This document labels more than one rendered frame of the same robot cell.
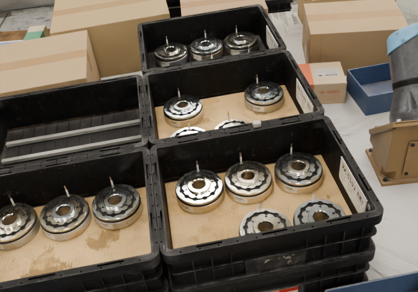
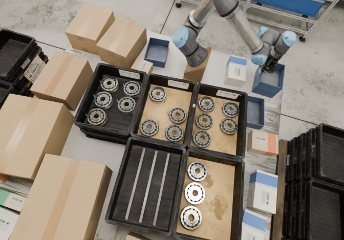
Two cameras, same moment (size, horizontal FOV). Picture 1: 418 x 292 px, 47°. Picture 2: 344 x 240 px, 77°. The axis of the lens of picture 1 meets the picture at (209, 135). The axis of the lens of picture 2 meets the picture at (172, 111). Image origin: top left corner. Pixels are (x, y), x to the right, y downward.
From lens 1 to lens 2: 105 cm
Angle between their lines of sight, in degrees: 52
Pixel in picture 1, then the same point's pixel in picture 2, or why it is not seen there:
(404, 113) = (199, 61)
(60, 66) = (82, 177)
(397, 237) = not seen: hidden behind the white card
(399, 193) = (205, 82)
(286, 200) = (214, 114)
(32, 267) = (212, 211)
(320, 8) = (105, 42)
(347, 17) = (122, 38)
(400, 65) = (189, 48)
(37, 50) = (49, 189)
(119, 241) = (211, 175)
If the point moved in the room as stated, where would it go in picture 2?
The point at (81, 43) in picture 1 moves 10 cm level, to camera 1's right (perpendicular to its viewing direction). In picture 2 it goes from (63, 159) to (72, 140)
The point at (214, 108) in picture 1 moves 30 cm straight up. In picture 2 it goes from (151, 115) to (151, 89)
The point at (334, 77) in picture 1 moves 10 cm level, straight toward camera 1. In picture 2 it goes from (147, 65) to (158, 72)
